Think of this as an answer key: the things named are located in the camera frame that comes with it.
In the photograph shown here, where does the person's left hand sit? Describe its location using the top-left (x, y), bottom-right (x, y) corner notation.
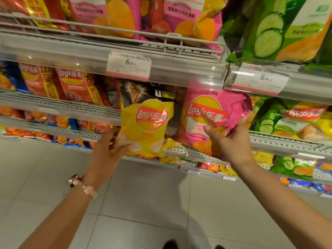
top-left (83, 127), bottom-right (131, 191)

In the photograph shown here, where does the person's right hand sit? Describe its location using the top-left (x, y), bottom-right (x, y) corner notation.
top-left (203, 120), bottom-right (256, 174)

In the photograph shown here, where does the red ridged potato chips bag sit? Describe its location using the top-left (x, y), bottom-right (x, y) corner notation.
top-left (4, 127), bottom-right (52, 142)
top-left (25, 111), bottom-right (48, 123)
top-left (0, 106), bottom-right (24, 120)

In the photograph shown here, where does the person's left forearm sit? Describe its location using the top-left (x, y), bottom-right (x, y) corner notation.
top-left (19, 178), bottom-right (98, 249)

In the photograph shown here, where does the person's right forearm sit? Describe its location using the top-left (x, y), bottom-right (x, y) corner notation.
top-left (237, 160), bottom-right (332, 249)

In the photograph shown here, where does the person's left black shoe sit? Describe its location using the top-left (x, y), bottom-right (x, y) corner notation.
top-left (162, 239), bottom-right (179, 249)

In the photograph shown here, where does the black smart watch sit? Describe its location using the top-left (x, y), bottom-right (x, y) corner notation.
top-left (66, 174), bottom-right (81, 188)

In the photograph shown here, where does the white price tag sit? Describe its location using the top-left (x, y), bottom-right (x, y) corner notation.
top-left (230, 63), bottom-right (290, 96)
top-left (105, 50), bottom-right (153, 82)

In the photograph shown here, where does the pink bead bracelet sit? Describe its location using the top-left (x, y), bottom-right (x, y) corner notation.
top-left (72, 178), bottom-right (98, 200)

